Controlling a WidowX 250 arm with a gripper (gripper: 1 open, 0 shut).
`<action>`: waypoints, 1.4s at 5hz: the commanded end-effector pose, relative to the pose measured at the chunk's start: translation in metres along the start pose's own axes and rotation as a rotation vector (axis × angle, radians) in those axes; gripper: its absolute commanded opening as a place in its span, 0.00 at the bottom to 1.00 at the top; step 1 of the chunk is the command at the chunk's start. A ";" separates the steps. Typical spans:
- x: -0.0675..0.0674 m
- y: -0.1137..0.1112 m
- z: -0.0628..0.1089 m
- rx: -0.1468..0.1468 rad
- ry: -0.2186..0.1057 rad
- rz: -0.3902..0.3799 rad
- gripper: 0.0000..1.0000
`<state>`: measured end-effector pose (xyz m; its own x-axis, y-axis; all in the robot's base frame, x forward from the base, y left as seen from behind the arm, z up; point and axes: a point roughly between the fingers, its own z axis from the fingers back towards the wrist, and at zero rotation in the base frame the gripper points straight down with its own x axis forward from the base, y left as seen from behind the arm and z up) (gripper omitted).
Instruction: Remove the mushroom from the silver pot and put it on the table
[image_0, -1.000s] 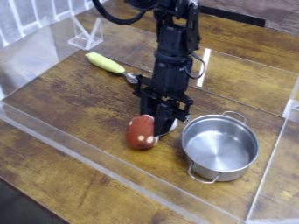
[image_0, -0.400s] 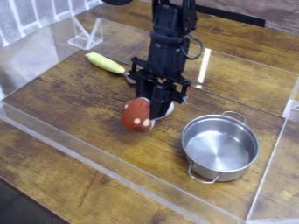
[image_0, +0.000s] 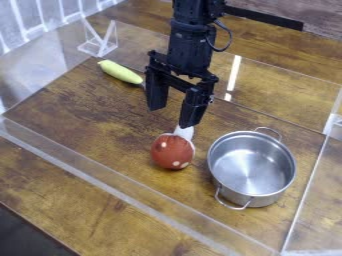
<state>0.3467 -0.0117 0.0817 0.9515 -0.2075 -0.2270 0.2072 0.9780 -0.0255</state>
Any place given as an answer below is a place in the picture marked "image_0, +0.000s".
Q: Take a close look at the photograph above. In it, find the yellow handled spoon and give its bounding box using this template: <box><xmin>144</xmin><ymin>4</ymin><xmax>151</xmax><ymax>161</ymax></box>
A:
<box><xmin>97</xmin><ymin>60</ymin><xmax>144</xmax><ymax>86</ymax></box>

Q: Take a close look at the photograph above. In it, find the red white plush mushroom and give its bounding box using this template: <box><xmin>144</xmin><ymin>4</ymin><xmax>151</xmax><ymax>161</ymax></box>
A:
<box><xmin>149</xmin><ymin>126</ymin><xmax>195</xmax><ymax>170</ymax></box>

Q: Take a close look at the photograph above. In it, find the silver metal pot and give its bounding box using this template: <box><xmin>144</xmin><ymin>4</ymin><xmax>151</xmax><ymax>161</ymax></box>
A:
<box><xmin>207</xmin><ymin>127</ymin><xmax>296</xmax><ymax>210</ymax></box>

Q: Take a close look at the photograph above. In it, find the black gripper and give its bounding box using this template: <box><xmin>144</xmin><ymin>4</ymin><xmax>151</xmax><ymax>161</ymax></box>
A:
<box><xmin>145</xmin><ymin>19</ymin><xmax>217</xmax><ymax>128</ymax></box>

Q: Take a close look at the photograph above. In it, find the clear acrylic triangular bracket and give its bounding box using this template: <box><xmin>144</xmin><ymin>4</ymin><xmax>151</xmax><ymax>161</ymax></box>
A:
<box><xmin>77</xmin><ymin>19</ymin><xmax>119</xmax><ymax>57</ymax></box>

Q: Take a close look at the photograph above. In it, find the black strip on table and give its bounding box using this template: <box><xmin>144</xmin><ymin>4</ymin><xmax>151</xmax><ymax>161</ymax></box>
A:
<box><xmin>224</xmin><ymin>6</ymin><xmax>303</xmax><ymax>31</ymax></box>

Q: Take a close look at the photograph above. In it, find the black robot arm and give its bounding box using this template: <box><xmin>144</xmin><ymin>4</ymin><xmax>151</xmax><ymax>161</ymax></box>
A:
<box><xmin>145</xmin><ymin>0</ymin><xmax>224</xmax><ymax>128</ymax></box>

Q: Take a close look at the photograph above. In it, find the clear acrylic enclosure wall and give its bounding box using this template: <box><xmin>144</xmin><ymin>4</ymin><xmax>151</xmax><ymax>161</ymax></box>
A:
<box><xmin>0</xmin><ymin>0</ymin><xmax>342</xmax><ymax>256</ymax></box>

